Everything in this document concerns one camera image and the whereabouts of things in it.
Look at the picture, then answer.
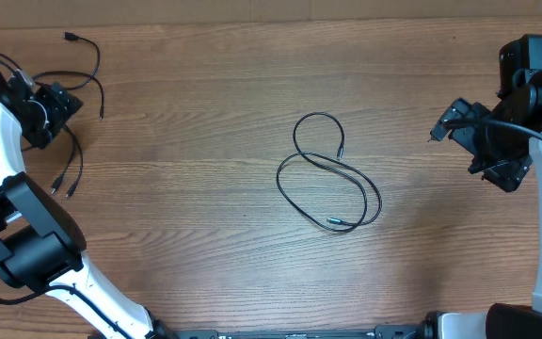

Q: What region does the black usb cable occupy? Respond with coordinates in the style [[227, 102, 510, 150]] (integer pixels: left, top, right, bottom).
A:
[[0, 31, 106, 121], [275, 111, 384, 233], [21, 122, 85, 199]]

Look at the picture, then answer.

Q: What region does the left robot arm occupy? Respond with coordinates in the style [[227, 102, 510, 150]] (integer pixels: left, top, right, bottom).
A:
[[0, 68, 173, 338]]

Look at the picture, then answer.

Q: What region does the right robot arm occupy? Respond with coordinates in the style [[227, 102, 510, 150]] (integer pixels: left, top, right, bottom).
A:
[[416, 34, 542, 338]]

